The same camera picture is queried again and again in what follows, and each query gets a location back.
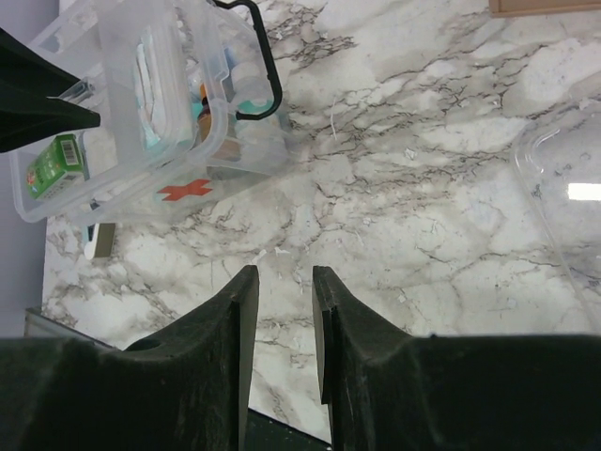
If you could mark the black box handle left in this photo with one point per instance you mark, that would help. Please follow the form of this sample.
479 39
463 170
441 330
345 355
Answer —
265 50

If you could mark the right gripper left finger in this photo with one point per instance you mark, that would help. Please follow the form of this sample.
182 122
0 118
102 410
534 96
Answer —
185 387

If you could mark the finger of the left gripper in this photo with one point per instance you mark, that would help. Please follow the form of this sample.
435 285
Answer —
31 109

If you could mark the white blue wipes pack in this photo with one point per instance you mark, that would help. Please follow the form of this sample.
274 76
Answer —
163 106

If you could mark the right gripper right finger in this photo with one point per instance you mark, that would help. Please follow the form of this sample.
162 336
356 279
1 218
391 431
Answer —
389 390

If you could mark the clear first aid box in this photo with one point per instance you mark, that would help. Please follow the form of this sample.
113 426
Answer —
198 43

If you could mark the clear box lid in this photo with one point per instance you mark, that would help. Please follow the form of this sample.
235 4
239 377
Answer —
557 161

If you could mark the brown orange-cap medicine bottle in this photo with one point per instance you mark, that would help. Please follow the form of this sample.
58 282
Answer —
204 118

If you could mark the small green box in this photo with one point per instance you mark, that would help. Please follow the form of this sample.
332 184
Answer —
59 166

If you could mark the orange plastic file rack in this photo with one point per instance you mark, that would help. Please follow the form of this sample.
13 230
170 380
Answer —
516 8

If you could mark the white green-label bottle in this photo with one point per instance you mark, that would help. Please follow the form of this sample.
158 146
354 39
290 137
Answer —
253 96

